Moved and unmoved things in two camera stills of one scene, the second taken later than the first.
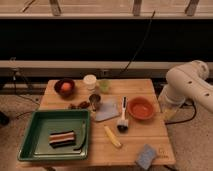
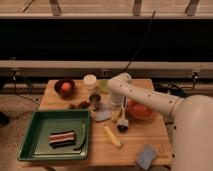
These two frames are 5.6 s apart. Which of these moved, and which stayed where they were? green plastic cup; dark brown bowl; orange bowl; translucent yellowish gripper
Moved: translucent yellowish gripper
Stayed: dark brown bowl; orange bowl; green plastic cup
